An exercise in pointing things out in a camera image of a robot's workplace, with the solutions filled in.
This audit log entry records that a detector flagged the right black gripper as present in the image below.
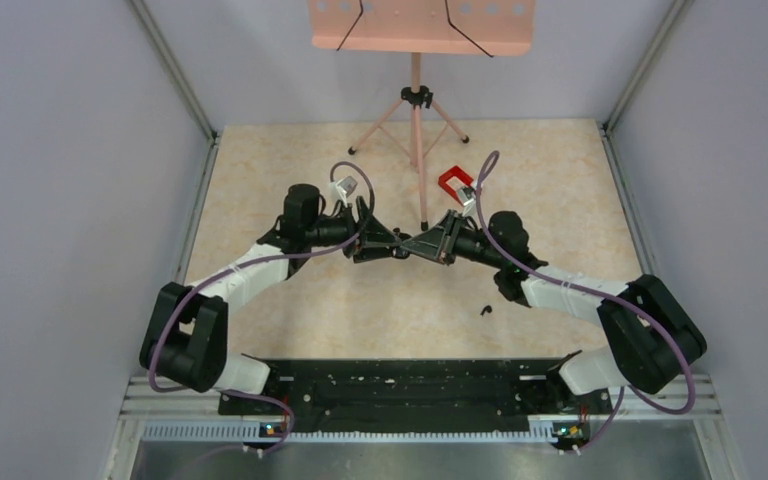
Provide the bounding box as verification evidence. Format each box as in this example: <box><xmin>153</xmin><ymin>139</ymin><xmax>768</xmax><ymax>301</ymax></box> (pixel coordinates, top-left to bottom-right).
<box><xmin>402</xmin><ymin>209</ymin><xmax>506</xmax><ymax>269</ymax></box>

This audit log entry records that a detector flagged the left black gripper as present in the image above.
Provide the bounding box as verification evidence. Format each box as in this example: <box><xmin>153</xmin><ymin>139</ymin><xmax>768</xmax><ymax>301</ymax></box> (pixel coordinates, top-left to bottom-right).
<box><xmin>306</xmin><ymin>196</ymin><xmax>401</xmax><ymax>263</ymax></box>

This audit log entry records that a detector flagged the black earbud charging case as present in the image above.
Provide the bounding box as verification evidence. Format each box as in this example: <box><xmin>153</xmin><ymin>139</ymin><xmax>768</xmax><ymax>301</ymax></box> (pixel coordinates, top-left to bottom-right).
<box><xmin>391</xmin><ymin>228</ymin><xmax>412</xmax><ymax>260</ymax></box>

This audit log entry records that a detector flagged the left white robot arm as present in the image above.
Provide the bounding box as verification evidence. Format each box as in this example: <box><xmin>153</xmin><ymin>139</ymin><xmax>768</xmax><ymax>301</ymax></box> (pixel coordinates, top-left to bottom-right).
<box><xmin>139</xmin><ymin>184</ymin><xmax>376</xmax><ymax>414</ymax></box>

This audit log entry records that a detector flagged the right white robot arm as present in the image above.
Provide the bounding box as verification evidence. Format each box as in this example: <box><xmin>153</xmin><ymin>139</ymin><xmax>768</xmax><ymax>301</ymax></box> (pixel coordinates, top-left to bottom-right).
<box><xmin>398</xmin><ymin>210</ymin><xmax>707</xmax><ymax>412</ymax></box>

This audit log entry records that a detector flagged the red plastic box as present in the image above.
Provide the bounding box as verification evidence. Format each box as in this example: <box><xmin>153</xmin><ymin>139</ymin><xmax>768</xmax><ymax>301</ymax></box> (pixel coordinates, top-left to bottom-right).
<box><xmin>437</xmin><ymin>165</ymin><xmax>474</xmax><ymax>204</ymax></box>

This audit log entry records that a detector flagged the pink music stand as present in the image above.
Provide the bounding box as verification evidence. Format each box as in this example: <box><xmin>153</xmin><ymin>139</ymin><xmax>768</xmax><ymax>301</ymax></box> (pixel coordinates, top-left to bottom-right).
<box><xmin>307</xmin><ymin>0</ymin><xmax>537</xmax><ymax>229</ymax></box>

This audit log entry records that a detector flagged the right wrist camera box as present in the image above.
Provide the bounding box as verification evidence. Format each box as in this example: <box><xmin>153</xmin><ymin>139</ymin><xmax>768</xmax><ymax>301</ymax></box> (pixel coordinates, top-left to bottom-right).
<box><xmin>456</xmin><ymin>186</ymin><xmax>476</xmax><ymax>209</ymax></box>

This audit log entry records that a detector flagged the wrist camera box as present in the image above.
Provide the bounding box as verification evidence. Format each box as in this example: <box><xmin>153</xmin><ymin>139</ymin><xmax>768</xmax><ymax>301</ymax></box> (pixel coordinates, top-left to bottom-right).
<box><xmin>456</xmin><ymin>186</ymin><xmax>476</xmax><ymax>209</ymax></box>
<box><xmin>329</xmin><ymin>175</ymin><xmax>358</xmax><ymax>205</ymax></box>

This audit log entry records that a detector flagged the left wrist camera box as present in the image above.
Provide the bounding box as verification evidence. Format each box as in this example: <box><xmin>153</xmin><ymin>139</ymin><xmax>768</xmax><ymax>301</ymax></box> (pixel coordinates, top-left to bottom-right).
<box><xmin>329</xmin><ymin>175</ymin><xmax>358</xmax><ymax>205</ymax></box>

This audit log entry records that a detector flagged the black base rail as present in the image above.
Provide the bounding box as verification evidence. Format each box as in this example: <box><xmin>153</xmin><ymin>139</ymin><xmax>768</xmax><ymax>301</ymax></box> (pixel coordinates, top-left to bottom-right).
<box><xmin>218</xmin><ymin>357</ymin><xmax>614</xmax><ymax>435</ymax></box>

